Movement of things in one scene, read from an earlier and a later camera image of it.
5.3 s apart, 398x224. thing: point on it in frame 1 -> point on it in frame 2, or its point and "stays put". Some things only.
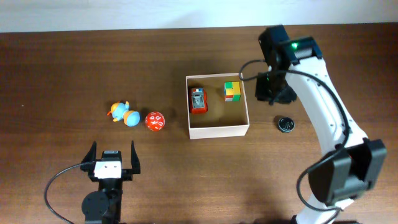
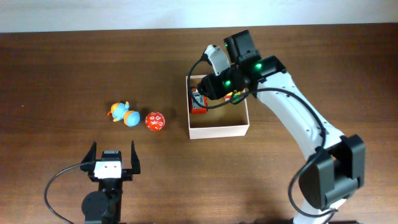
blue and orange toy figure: [120, 111] stays put
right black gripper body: [274, 86] -> [226, 81]
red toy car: [198, 101] stays put
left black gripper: [127, 173] stays put
